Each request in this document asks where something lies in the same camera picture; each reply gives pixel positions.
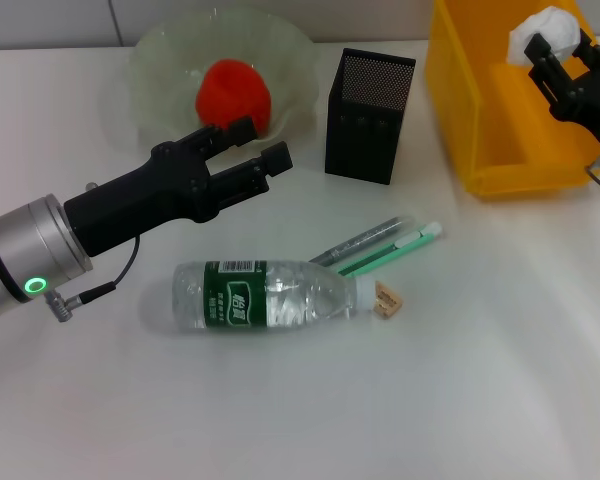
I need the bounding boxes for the mint green utility knife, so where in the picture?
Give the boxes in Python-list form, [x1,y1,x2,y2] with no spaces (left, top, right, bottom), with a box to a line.
[335,222,444,278]

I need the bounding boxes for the clear wavy glass bowl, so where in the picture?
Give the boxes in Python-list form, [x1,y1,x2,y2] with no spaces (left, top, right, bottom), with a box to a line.
[129,5,321,164]

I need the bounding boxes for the yellow plastic bin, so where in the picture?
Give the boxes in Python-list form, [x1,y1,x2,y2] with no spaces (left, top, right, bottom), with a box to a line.
[424,0,600,200]

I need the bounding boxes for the grey marker pen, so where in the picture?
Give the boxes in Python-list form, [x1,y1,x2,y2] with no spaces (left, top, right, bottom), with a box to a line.
[307,214,414,269]

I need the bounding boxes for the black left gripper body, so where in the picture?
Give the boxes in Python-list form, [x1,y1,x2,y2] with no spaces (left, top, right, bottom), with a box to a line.
[63,138,222,258]

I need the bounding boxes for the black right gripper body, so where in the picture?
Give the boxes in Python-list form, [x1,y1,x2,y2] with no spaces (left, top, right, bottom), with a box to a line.
[548,66,600,152]

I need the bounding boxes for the white paper ball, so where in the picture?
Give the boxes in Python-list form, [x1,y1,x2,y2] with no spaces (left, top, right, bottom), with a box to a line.
[507,5,581,66]

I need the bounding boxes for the tan eraser block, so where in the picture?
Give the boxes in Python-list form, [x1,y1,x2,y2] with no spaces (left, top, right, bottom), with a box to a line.
[372,279,405,319]

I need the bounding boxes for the red-orange fruit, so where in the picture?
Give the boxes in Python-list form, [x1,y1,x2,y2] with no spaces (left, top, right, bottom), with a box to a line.
[194,58,273,141]

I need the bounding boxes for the black mesh pen holder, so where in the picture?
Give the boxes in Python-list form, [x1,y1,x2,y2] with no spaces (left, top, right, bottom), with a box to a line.
[323,47,417,187]

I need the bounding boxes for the green label water bottle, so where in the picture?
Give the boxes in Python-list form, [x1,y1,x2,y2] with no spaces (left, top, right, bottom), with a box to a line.
[172,259,377,335]

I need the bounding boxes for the left gripper cable with plug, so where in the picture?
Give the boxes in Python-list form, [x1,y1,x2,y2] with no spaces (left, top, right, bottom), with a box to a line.
[43,234,142,324]

